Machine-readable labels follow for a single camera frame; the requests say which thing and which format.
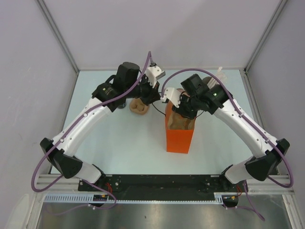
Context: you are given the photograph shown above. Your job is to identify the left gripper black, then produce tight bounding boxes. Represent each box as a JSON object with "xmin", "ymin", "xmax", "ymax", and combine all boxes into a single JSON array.
[{"xmin": 125, "ymin": 73, "xmax": 161, "ymax": 106}]

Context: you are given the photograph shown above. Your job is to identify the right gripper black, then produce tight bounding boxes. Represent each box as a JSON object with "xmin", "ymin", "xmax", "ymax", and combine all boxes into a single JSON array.
[{"xmin": 172, "ymin": 94, "xmax": 200, "ymax": 120}]

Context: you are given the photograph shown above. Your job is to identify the brown pulp cup carrier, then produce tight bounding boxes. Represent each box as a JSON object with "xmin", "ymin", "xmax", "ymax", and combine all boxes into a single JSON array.
[
  {"xmin": 167, "ymin": 112, "xmax": 195, "ymax": 130},
  {"xmin": 129, "ymin": 98, "xmax": 149, "ymax": 115}
]

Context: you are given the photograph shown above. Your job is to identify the orange paper bag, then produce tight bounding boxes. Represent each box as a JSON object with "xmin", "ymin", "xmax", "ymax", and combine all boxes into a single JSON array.
[{"xmin": 165, "ymin": 101, "xmax": 194, "ymax": 154}]

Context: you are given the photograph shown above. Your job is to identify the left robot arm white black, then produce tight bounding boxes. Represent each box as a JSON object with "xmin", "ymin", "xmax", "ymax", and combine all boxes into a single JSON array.
[{"xmin": 40, "ymin": 62, "xmax": 165, "ymax": 191}]

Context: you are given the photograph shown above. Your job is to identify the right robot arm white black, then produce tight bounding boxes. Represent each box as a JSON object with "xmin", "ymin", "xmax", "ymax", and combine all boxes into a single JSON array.
[{"xmin": 163, "ymin": 73, "xmax": 293, "ymax": 191}]

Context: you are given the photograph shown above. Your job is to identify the left black coffee cup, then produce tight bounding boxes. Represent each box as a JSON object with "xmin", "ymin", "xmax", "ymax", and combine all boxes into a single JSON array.
[{"xmin": 118, "ymin": 102, "xmax": 126, "ymax": 109}]

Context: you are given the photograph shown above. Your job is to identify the grey straw holder cup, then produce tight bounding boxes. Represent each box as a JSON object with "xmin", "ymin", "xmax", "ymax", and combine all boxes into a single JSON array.
[{"xmin": 202, "ymin": 77, "xmax": 213, "ymax": 88}]

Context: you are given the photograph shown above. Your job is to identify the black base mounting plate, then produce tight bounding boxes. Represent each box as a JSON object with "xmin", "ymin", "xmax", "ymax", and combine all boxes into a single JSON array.
[{"xmin": 95, "ymin": 174, "xmax": 244, "ymax": 198}]

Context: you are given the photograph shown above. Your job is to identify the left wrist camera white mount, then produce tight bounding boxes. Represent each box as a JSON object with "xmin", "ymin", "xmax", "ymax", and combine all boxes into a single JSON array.
[{"xmin": 145, "ymin": 63, "xmax": 166, "ymax": 87}]

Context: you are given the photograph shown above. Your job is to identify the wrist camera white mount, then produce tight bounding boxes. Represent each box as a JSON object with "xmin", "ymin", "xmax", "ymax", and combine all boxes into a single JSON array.
[
  {"xmin": 145, "ymin": 63, "xmax": 166, "ymax": 87},
  {"xmin": 161, "ymin": 87, "xmax": 182, "ymax": 108}
]

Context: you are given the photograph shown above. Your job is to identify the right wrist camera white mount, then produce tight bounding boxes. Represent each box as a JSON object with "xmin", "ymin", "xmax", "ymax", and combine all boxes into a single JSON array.
[{"xmin": 161, "ymin": 87, "xmax": 182, "ymax": 108}]

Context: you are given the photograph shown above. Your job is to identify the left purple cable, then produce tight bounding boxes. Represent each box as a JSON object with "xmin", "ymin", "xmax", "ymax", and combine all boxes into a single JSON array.
[{"xmin": 30, "ymin": 51, "xmax": 153, "ymax": 216}]

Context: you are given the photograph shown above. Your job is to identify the white slotted cable duct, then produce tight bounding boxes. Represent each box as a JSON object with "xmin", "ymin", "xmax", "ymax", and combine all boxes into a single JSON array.
[{"xmin": 44, "ymin": 193, "xmax": 223, "ymax": 205}]

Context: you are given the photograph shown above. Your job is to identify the aluminium frame rail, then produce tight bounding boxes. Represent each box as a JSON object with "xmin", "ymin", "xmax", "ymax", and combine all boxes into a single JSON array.
[{"xmin": 35, "ymin": 174, "xmax": 295, "ymax": 195}]

